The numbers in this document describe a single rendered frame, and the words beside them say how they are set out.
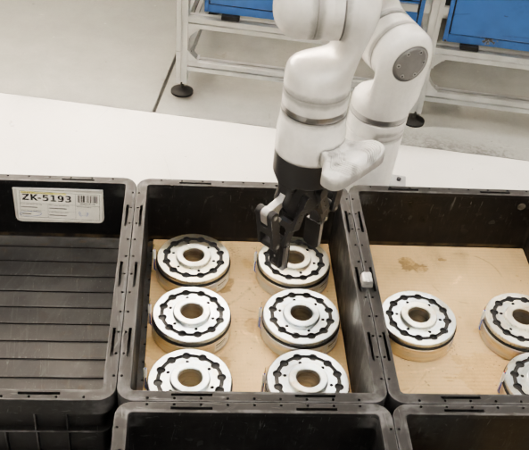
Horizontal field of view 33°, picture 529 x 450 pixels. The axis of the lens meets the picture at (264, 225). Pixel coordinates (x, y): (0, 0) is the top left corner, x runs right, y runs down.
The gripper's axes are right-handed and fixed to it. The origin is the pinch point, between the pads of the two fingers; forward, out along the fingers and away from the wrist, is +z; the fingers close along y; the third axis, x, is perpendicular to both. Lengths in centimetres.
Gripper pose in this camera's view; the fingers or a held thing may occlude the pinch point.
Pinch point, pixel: (296, 245)
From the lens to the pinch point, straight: 107.4
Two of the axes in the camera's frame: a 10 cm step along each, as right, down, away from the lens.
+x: 7.4, 4.7, -4.9
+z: -0.7, 7.7, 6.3
